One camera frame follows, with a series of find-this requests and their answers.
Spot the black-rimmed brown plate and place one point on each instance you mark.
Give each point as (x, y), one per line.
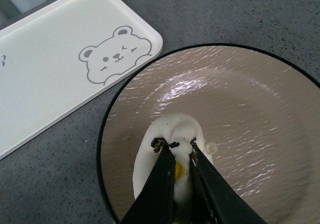
(261, 111)

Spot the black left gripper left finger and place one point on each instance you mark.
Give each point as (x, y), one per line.
(155, 203)

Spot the white steamed bun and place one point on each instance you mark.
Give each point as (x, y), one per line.
(178, 130)

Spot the white bear-print tray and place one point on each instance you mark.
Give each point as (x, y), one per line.
(62, 56)

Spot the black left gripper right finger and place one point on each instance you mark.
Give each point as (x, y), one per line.
(214, 201)

